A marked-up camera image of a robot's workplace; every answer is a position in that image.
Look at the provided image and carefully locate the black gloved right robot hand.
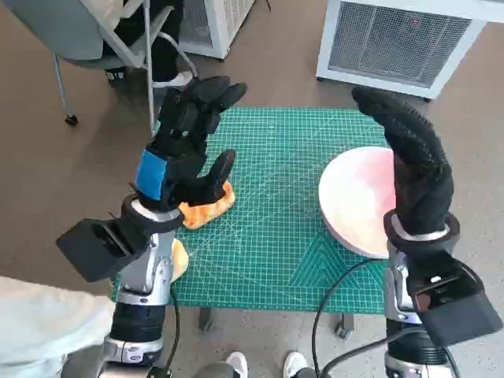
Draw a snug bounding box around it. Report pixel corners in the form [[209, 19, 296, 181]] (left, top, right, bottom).
[[350, 86, 454, 237]]

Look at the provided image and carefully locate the black left robot hand blue tape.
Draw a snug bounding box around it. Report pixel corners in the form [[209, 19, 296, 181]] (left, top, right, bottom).
[[133, 75, 248, 213]]

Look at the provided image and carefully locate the pink bowl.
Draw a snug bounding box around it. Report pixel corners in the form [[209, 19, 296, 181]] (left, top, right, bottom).
[[317, 145, 397, 260]]

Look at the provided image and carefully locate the long striped toy bread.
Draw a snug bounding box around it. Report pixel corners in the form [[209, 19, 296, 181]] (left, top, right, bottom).
[[176, 180, 236, 232]]

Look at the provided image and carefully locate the round toy bread bun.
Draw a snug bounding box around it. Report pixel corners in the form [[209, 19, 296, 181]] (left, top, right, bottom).
[[171, 239, 190, 283]]

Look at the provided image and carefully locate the person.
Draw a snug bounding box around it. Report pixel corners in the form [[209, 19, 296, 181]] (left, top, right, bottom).
[[102, 0, 198, 95]]

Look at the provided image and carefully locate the black bag white label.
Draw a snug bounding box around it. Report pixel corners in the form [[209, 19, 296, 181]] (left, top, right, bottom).
[[104, 67, 129, 83]]

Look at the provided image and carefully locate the green cutting mat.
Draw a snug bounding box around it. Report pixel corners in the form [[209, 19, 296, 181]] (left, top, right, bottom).
[[112, 106, 395, 314]]

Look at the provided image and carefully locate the small white mesh cabinet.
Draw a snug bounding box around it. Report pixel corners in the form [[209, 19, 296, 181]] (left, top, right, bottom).
[[176, 0, 257, 60]]

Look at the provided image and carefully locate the large white mesh cabinet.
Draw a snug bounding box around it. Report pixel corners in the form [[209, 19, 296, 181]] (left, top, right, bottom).
[[315, 0, 489, 102]]

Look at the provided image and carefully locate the grey office chair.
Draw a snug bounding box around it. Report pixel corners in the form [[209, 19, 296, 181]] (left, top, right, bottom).
[[7, 0, 198, 137]]

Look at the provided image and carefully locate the grey table leg caster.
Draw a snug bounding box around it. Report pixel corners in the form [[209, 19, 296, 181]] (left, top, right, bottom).
[[334, 313, 355, 339], [198, 308, 216, 331]]

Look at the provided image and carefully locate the white shoe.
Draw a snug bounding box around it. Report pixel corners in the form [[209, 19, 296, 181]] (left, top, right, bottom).
[[226, 351, 249, 378], [283, 351, 308, 378]]

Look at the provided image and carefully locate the cream cloth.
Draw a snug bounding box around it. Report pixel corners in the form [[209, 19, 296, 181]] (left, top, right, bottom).
[[0, 275, 115, 378]]

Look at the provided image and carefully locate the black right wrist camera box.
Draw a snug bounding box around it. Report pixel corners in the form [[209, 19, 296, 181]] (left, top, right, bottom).
[[405, 251, 504, 347]]

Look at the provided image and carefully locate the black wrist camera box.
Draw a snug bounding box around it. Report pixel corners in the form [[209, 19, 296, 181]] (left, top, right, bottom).
[[405, 251, 504, 347], [54, 217, 154, 283]]

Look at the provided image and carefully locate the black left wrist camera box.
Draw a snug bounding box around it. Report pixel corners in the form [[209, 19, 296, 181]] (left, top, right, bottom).
[[54, 217, 154, 283]]

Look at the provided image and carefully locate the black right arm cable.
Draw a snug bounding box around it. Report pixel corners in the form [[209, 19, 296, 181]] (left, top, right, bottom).
[[321, 332, 395, 375]]

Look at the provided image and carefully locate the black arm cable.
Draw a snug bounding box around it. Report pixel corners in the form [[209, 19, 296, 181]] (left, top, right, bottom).
[[321, 332, 395, 375], [163, 289, 182, 371]]

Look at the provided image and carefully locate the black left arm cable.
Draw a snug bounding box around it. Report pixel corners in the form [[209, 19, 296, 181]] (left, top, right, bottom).
[[163, 289, 182, 371]]

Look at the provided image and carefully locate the long black robot cable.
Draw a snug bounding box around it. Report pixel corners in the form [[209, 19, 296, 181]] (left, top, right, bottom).
[[310, 258, 391, 373]]

